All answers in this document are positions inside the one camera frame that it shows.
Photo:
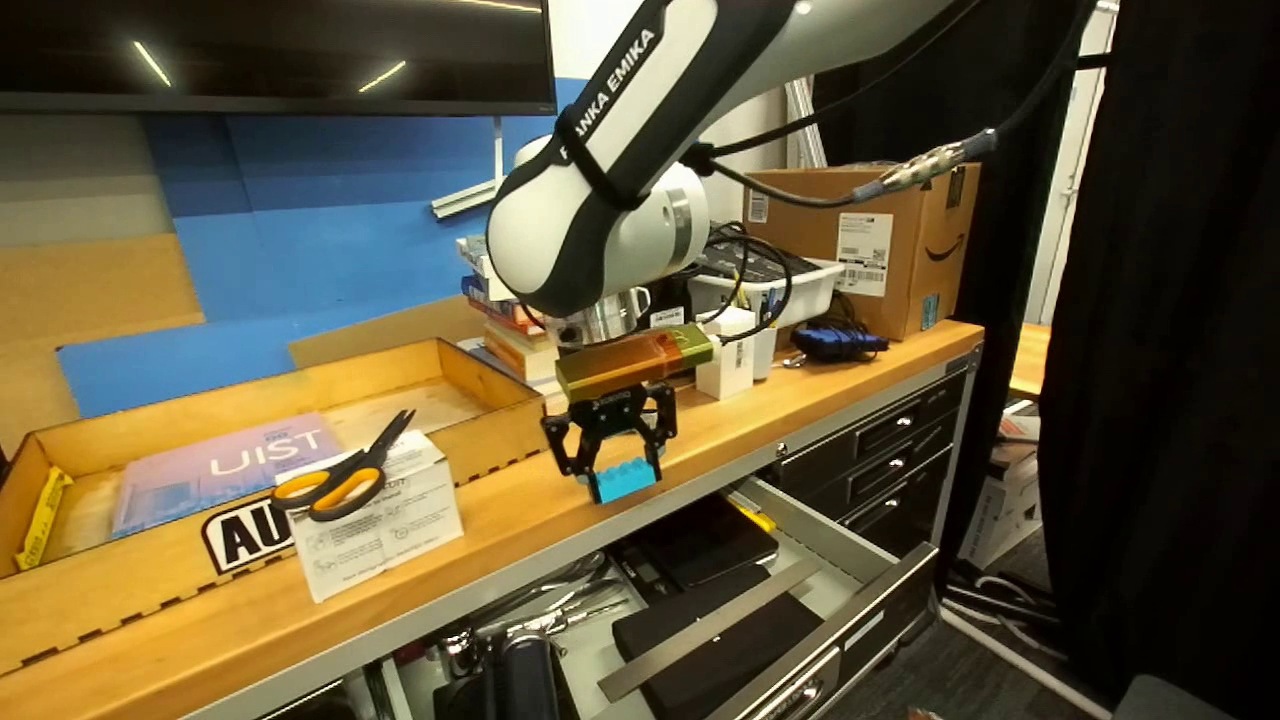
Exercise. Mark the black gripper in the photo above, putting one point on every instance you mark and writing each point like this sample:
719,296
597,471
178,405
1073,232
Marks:
622,405

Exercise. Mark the small blue object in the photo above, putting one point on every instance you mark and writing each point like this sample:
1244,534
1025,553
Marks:
625,481

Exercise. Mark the grey wide drawer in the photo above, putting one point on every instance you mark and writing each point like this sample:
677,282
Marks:
853,626

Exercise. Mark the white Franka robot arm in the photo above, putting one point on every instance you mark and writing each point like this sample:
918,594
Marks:
625,203

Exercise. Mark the black foam pad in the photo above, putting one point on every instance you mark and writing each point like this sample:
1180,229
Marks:
725,663
701,540

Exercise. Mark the upright white carton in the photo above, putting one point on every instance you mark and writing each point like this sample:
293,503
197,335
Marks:
725,364

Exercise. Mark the silver metal tools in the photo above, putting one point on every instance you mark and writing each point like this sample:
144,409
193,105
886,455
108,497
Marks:
546,601

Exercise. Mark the black flashlight tool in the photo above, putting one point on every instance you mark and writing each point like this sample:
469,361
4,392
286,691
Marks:
520,673

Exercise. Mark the white paper sheet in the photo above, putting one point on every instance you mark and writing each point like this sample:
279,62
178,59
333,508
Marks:
381,534

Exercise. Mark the blue glasses case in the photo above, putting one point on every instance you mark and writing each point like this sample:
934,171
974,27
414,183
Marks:
836,343

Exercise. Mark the white plastic bin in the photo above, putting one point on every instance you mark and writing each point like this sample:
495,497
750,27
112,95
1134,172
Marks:
804,286

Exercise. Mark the black cabinet small drawers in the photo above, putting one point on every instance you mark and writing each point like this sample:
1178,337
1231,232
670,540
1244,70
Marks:
880,455

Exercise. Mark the large cardboard box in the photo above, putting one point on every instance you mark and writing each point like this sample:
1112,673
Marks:
922,241

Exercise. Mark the purple UIST booklet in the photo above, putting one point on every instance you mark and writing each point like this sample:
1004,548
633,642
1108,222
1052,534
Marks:
224,467

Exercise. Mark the wooden side table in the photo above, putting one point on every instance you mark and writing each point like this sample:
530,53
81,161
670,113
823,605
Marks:
1029,361

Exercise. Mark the shallow wooden tray box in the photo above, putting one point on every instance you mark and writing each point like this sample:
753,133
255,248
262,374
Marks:
135,584

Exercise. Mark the black curtain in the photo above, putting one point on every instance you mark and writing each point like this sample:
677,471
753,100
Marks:
1160,335

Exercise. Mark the flat yellow item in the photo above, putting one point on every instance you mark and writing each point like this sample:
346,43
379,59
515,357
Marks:
42,516

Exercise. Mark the grey padded seat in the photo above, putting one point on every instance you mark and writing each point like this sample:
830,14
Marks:
1172,703

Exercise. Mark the aluminium rail bracket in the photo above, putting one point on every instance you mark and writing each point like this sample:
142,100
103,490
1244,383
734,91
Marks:
466,199

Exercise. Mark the white metal frame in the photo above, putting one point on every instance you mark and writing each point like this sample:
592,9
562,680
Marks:
1064,203

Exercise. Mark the black wall monitor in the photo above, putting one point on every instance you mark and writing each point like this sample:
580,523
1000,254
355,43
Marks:
265,53

